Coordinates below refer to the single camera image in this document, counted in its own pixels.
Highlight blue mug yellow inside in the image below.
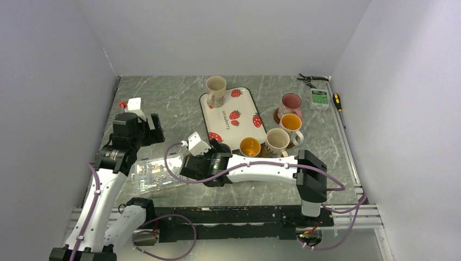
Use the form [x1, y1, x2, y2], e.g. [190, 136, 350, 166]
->
[239, 137, 261, 157]

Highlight clear plastic parts box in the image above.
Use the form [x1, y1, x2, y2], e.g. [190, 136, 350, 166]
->
[132, 153, 187, 194]

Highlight cream patterned mug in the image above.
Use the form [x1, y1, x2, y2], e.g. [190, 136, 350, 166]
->
[261, 128, 290, 158]

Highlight white mug orange inside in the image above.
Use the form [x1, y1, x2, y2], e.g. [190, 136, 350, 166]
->
[279, 114, 304, 146]

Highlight pink mug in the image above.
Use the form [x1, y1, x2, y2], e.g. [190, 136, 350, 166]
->
[276, 93, 302, 119]

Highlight grey purple mug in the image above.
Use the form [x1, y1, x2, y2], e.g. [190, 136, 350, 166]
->
[221, 144, 232, 154]

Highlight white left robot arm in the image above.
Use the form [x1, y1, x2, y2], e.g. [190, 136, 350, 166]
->
[49, 112, 165, 260]

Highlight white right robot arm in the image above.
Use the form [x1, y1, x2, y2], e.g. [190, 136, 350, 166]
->
[179, 149, 327, 226]

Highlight white serving tray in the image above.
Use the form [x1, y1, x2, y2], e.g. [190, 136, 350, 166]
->
[200, 86, 266, 150]

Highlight cream mug outside tray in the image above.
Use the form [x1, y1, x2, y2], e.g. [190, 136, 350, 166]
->
[206, 76, 227, 108]

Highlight white green electronic device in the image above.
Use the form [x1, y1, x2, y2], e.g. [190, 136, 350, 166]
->
[308, 88, 329, 111]

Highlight black pliers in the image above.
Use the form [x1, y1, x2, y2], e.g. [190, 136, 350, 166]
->
[296, 73, 329, 88]

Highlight yellow black screwdriver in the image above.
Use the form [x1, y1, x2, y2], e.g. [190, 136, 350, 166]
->
[333, 93, 346, 129]

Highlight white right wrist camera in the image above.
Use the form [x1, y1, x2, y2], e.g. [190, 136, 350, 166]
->
[180, 132, 211, 156]

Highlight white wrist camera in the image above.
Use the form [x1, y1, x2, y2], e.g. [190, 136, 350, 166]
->
[180, 132, 211, 156]
[119, 97, 147, 121]

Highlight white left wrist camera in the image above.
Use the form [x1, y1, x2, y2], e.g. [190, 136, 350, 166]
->
[119, 97, 147, 121]

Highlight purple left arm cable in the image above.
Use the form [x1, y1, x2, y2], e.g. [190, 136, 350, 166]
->
[69, 163, 101, 261]

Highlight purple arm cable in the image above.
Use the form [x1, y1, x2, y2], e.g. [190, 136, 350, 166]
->
[164, 142, 369, 252]
[69, 163, 101, 261]

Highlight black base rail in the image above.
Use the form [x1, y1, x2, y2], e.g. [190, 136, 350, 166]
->
[124, 193, 334, 243]

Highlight aluminium frame rail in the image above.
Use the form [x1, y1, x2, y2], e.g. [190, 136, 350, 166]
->
[325, 81, 364, 199]

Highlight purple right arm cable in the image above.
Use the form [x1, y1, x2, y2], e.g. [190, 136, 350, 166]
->
[164, 142, 369, 252]

